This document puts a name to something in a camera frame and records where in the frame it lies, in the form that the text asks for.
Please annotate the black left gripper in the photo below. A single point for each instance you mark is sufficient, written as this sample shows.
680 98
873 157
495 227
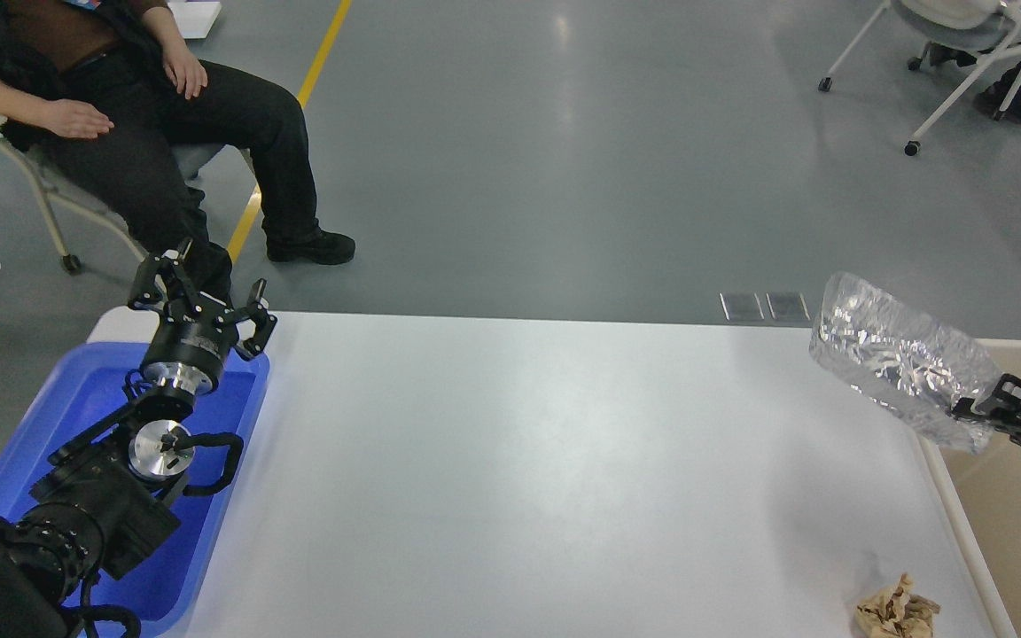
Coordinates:
187 355

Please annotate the aluminium foil bag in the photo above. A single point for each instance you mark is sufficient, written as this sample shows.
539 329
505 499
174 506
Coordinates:
905 361

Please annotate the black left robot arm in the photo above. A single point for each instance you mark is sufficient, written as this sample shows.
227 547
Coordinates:
107 503

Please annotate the crumpled brown paper ball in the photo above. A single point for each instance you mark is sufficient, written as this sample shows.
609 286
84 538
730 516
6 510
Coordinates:
894 611

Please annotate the seated person in black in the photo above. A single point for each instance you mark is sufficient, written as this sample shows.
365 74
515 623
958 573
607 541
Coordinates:
107 89

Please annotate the metal floor plate right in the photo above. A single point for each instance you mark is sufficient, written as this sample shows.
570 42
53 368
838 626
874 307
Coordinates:
787 307

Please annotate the metal floor plate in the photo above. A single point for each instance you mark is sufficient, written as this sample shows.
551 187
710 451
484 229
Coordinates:
742 308
787 307

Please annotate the blue plastic tray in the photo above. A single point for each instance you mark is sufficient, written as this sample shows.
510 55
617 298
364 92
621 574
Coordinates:
88 383

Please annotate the white box on floor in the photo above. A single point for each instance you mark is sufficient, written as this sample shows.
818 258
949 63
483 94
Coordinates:
195 19

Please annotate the metal floor plate left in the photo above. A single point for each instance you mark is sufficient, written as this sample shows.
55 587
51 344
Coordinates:
742 308

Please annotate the white rolling chair right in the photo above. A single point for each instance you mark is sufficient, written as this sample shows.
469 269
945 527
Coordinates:
989 30

